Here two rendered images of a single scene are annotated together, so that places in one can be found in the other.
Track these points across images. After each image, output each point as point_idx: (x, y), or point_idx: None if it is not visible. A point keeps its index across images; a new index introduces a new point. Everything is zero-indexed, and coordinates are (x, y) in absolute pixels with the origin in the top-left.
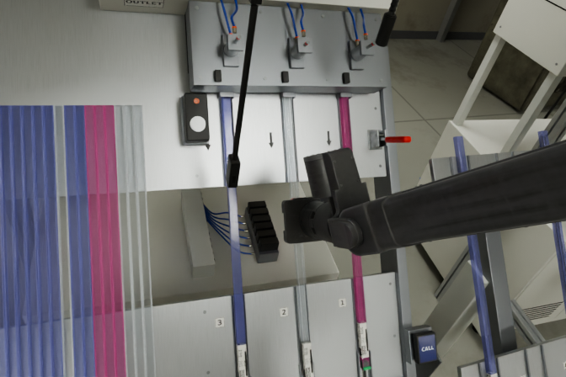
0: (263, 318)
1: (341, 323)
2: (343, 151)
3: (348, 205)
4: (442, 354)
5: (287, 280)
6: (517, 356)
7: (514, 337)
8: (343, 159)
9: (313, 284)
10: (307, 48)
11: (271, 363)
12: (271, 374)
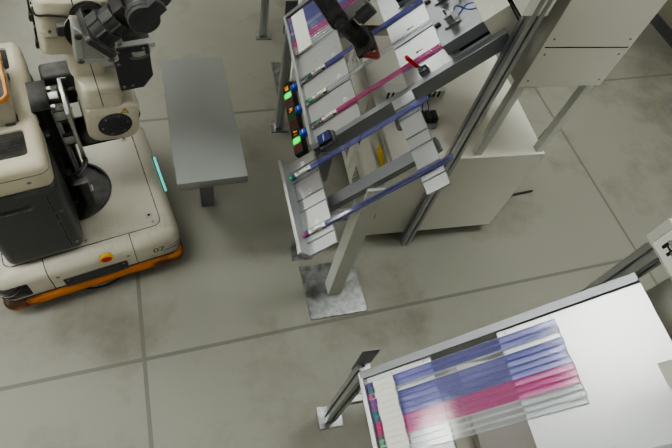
0: (335, 69)
1: (336, 103)
2: (365, 0)
3: (345, 12)
4: (348, 237)
5: (384, 134)
6: (319, 184)
7: (335, 202)
8: (361, 1)
9: (351, 82)
10: None
11: (319, 82)
12: (315, 84)
